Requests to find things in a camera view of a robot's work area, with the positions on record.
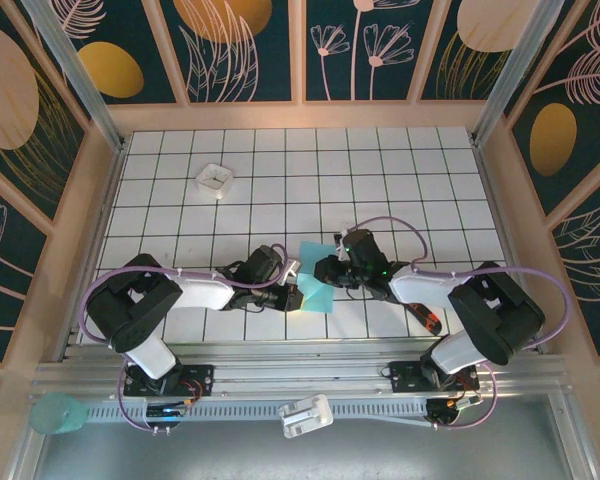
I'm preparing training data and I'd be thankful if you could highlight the light blue paper sheet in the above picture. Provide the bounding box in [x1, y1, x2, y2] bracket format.
[297, 241, 336, 315]

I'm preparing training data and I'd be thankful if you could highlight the white square clock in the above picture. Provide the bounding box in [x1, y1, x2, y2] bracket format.
[195, 162, 235, 201]

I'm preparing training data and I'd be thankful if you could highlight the orange and black utility knife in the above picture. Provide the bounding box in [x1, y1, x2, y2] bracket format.
[406, 301, 442, 335]

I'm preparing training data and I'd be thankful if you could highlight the black control board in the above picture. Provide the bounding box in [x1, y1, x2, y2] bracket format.
[424, 394, 484, 430]
[142, 402, 191, 434]

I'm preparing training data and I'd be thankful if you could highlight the translucent green cup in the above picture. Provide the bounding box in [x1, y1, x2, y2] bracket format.
[29, 392, 89, 436]

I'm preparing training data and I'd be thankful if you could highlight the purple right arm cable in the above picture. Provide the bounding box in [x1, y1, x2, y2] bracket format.
[342, 215, 574, 432]

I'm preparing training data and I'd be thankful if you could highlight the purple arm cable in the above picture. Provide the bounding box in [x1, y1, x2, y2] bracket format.
[342, 215, 574, 432]
[79, 242, 287, 434]

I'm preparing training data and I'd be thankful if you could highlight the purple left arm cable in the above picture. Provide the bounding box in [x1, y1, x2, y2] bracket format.
[79, 242, 287, 434]

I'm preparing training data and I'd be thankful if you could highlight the aluminium mounting rail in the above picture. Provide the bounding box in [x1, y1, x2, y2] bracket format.
[29, 339, 576, 401]

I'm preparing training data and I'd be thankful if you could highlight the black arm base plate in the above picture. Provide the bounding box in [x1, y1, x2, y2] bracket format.
[123, 363, 216, 399]
[389, 359, 480, 394]

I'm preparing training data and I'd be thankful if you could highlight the aluminium side rail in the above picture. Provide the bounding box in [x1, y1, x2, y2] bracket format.
[472, 137, 549, 354]
[54, 137, 131, 362]

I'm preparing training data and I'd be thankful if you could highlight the grey slotted cable duct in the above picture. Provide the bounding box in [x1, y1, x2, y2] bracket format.
[87, 402, 431, 422]

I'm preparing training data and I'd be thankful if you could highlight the white plastic bracket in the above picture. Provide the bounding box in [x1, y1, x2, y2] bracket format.
[277, 393, 335, 440]

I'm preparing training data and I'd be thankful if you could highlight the aluminium frame post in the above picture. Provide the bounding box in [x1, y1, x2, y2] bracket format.
[19, 0, 131, 151]
[469, 0, 566, 146]

